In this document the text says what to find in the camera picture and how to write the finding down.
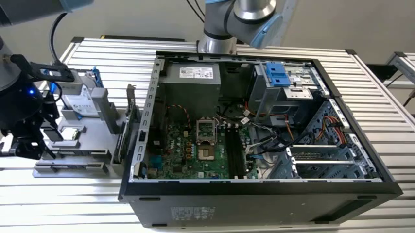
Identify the silver CPU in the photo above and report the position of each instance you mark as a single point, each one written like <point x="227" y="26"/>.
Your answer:
<point x="71" y="134"/>

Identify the CPU socket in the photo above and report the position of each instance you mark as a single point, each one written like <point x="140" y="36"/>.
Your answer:
<point x="206" y="153"/>

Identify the black camera bracket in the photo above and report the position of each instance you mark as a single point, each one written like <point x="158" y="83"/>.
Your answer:
<point x="34" y="71"/>

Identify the grey power supply unit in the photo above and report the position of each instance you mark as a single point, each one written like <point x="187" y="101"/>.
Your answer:
<point x="191" y="97"/>

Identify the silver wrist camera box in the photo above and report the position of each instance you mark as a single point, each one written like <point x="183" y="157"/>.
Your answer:
<point x="71" y="85"/>

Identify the RAM slot with white clips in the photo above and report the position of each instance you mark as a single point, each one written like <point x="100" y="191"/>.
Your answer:
<point x="234" y="153"/>

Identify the black RAM slot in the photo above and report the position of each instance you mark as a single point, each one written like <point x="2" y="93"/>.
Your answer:
<point x="230" y="153"/>
<point x="237" y="153"/>

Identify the metal slat side table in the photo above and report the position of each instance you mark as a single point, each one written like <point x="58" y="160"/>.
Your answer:
<point x="405" y="65"/>

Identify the perforated metal disk bay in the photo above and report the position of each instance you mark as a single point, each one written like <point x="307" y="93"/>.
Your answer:
<point x="321" y="162"/>

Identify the black PC case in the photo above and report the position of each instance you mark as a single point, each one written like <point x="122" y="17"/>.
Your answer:
<point x="259" y="206"/>

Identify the graphics card with metal bracket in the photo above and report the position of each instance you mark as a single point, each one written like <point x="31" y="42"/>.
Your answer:
<point x="122" y="143"/>

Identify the grey metal drive cage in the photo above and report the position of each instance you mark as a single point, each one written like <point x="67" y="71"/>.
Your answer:
<point x="269" y="99"/>

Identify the hard disk in blue carrier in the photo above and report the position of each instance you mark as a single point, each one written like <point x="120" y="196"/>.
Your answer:
<point x="84" y="106"/>

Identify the grey parts rack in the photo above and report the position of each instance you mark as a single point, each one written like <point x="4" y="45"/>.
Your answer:
<point x="94" y="136"/>

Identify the green Dell motherboard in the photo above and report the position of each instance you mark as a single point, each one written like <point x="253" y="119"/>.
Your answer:
<point x="177" y="155"/>

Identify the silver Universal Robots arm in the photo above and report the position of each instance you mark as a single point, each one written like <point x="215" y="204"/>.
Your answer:
<point x="221" y="21"/>

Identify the blue plastic drive bracket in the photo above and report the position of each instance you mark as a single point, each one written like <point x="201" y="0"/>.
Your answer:
<point x="275" y="72"/>

